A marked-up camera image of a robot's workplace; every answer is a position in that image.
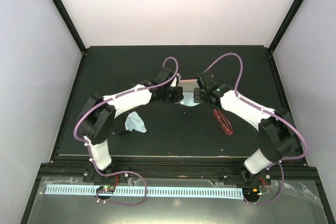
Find left circuit board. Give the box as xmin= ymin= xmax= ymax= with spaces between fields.
xmin=96 ymin=186 xmax=115 ymax=194

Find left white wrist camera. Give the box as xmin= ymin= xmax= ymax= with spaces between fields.
xmin=170 ymin=73 xmax=181 ymax=88

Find clear plastic sheet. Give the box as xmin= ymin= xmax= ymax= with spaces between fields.
xmin=28 ymin=178 xmax=327 ymax=223

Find right circuit board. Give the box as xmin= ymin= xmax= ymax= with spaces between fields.
xmin=243 ymin=187 xmax=271 ymax=196

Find light blue cleaning cloth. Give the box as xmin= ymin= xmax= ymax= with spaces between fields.
xmin=125 ymin=111 xmax=147 ymax=133

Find red sunglasses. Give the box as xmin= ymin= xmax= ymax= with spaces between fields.
xmin=213 ymin=109 xmax=234 ymax=136

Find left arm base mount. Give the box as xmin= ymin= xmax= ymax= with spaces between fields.
xmin=82 ymin=166 xmax=132 ymax=183

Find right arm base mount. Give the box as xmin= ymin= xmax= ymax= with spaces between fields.
xmin=218 ymin=166 xmax=271 ymax=186

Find right black frame post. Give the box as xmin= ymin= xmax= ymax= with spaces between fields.
xmin=268 ymin=0 xmax=304 ymax=54

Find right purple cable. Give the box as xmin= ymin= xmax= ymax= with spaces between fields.
xmin=202 ymin=52 xmax=308 ymax=206

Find black frame post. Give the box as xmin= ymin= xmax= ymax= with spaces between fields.
xmin=52 ymin=0 xmax=87 ymax=54
xmin=268 ymin=0 xmax=304 ymax=54

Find circuit board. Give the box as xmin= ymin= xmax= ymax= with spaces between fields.
xmin=243 ymin=187 xmax=271 ymax=196
xmin=96 ymin=186 xmax=115 ymax=194

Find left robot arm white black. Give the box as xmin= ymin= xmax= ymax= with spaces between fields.
xmin=73 ymin=67 xmax=183 ymax=182

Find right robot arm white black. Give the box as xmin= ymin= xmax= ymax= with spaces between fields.
xmin=194 ymin=71 xmax=299 ymax=184

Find pink glasses case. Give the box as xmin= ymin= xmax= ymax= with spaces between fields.
xmin=178 ymin=79 xmax=200 ymax=107

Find left black frame post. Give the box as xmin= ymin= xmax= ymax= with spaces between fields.
xmin=52 ymin=0 xmax=87 ymax=54

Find white slotted cable duct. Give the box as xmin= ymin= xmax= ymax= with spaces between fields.
xmin=45 ymin=185 xmax=244 ymax=200

